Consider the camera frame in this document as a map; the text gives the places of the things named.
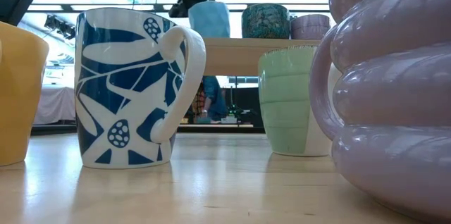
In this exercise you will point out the wooden shelf riser black legs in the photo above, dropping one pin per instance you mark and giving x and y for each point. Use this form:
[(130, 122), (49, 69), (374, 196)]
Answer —
[(232, 56)]

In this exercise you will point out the person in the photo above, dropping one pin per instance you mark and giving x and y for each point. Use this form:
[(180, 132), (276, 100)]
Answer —
[(215, 100)]

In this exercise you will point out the white mug blue leaf pattern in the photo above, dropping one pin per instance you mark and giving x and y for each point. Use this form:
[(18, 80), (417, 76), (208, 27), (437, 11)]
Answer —
[(123, 76)]

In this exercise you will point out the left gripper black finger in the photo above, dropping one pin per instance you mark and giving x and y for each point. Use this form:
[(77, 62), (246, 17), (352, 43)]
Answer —
[(180, 11)]

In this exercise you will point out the black partition panels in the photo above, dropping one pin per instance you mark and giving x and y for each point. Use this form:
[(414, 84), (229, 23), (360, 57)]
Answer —
[(250, 100)]

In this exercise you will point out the dusty purple mug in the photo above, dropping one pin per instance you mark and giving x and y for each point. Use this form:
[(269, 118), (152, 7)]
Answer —
[(310, 26)]

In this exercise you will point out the black aluminium table frame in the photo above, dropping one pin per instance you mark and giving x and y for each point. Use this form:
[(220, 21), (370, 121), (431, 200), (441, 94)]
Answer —
[(56, 129)]

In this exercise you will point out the green mug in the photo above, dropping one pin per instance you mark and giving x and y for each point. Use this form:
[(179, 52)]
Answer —
[(285, 104)]

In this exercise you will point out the orange patterned tapestry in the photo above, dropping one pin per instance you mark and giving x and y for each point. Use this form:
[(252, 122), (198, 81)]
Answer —
[(198, 100)]

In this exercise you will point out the dark teal speckled mug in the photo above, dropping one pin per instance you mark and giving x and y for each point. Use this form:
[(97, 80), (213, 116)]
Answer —
[(266, 21)]

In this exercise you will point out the black stage lights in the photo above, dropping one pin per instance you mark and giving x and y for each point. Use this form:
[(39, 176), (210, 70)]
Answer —
[(60, 26)]

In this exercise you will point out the orange mug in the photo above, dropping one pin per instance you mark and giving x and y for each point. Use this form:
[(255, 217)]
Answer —
[(17, 93)]

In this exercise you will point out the lilac ribbed bubble mug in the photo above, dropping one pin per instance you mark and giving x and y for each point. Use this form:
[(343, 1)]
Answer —
[(387, 93)]

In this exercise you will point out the white cloth covered table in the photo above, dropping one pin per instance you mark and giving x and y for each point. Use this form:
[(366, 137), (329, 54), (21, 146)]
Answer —
[(56, 106)]

